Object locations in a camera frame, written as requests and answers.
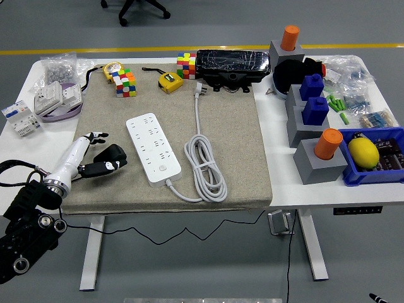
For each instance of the small green cylinder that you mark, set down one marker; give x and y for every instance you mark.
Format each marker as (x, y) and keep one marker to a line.
(340, 104)
(330, 99)
(344, 119)
(334, 106)

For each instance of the clear bag of screws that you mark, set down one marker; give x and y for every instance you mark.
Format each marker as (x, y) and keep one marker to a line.
(58, 72)

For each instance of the black wrapped box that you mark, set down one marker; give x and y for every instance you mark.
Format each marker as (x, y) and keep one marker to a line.
(233, 61)

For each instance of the silver metal hook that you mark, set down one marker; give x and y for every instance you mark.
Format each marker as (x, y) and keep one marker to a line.
(279, 222)

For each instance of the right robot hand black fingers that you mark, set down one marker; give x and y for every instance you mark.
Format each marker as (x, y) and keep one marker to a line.
(380, 299)

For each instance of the yellow lemon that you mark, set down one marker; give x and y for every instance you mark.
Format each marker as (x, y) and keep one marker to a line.
(363, 153)

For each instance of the large clear plastic bag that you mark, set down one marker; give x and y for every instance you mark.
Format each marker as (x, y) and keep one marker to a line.
(350, 71)

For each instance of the clear bag of resistors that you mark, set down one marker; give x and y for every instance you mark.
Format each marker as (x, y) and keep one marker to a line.
(378, 119)

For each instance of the white power strip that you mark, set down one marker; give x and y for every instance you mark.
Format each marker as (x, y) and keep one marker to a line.
(151, 148)

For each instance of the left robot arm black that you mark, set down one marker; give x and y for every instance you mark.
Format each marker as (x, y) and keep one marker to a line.
(28, 202)

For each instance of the grey square block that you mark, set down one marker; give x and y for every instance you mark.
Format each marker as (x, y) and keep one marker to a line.
(279, 53)
(293, 96)
(315, 170)
(298, 129)

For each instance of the colourful puzzle cube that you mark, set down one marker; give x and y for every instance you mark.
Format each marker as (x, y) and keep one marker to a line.
(124, 83)
(186, 64)

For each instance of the black table control panel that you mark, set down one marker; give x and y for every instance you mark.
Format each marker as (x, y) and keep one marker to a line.
(357, 210)

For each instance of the white wall socket panel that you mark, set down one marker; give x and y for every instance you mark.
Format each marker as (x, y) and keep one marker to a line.
(47, 98)
(72, 94)

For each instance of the black fabric bundle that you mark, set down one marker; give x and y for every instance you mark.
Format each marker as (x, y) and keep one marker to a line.
(288, 74)

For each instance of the orange cylinder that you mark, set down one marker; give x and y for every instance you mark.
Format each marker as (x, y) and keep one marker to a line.
(290, 38)
(328, 143)

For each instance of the small metal screws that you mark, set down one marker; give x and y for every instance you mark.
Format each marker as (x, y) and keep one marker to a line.
(269, 91)

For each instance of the clear bag blue parts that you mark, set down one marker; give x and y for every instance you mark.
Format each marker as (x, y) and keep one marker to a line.
(356, 102)

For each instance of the dark electronic components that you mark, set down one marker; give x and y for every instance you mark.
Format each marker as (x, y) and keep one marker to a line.
(389, 153)

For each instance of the black plastic bracket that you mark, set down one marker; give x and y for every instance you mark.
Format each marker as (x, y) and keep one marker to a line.
(232, 78)

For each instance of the round yellow tape measure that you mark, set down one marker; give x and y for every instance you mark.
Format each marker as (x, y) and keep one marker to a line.
(113, 69)

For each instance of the small black white toy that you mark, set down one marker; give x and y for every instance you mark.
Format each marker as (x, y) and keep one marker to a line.
(358, 136)

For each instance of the square yellow tape measure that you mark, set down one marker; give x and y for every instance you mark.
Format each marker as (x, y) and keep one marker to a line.
(170, 83)

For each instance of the black office chair base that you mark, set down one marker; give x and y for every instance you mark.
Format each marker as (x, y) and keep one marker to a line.
(142, 8)

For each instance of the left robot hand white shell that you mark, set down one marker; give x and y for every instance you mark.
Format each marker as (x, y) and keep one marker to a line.
(67, 158)

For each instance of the blue stepped block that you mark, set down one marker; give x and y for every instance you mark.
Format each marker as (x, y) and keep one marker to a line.
(312, 86)
(315, 110)

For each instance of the white table leg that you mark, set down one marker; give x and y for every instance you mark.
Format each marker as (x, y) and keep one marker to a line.
(91, 252)
(312, 246)

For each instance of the black plug adapter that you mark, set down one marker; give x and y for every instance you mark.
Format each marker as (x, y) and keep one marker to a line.
(110, 153)

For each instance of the white circuit breaker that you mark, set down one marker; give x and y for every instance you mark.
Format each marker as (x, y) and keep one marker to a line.
(20, 118)

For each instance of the blue plastic bin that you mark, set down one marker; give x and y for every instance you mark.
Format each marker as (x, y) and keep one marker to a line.
(372, 178)

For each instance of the grey-brown mat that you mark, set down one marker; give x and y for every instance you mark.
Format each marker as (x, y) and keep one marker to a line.
(227, 142)

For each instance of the small white packet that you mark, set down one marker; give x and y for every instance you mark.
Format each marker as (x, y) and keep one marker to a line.
(333, 75)

